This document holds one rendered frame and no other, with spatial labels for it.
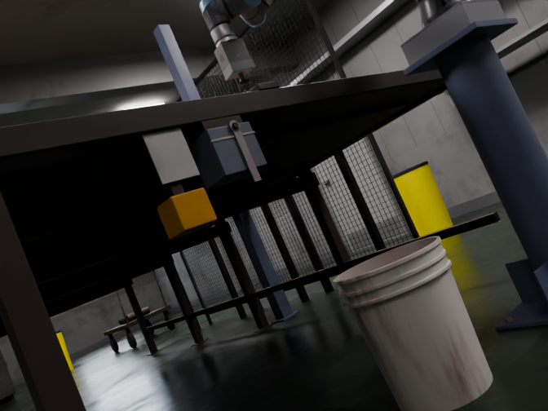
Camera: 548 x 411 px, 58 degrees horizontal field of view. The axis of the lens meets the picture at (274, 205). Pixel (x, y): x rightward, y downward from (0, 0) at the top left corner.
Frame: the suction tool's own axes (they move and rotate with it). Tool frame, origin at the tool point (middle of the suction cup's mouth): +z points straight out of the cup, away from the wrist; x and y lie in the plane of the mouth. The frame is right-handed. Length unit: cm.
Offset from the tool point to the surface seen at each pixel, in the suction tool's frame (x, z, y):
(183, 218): 33, 38, 48
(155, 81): -353, -165, -118
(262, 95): 24.2, 12.9, 11.6
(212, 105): 27.6, 13.4, 28.6
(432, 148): -255, 21, -354
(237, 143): 29.2, 24.6, 27.2
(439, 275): 42, 73, -2
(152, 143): 30, 20, 47
